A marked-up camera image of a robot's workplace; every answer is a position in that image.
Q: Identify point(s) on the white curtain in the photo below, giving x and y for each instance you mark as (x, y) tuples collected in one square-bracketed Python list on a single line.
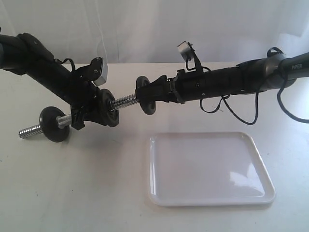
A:
[(145, 31)]

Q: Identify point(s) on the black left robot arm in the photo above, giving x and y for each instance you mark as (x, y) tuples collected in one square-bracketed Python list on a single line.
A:
[(25, 54)]

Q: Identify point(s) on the chrome threaded dumbbell bar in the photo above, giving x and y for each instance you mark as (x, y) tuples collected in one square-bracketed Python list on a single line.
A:
[(65, 120)]

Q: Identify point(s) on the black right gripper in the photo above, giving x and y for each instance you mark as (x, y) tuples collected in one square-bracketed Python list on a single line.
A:
[(184, 87)]

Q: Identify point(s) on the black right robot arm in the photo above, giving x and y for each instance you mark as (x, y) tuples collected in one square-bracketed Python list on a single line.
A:
[(273, 72)]

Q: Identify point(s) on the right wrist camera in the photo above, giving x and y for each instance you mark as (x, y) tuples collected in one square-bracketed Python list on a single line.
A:
[(188, 53)]

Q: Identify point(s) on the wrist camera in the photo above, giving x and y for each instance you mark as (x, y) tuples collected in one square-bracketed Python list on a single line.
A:
[(188, 53), (96, 72)]

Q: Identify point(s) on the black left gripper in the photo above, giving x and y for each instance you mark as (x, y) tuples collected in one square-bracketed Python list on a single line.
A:
[(79, 91)]

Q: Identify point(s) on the white plastic tray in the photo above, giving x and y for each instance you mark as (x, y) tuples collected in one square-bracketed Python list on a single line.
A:
[(207, 169)]

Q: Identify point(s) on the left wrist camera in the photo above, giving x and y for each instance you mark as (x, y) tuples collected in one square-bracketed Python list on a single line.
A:
[(96, 72)]

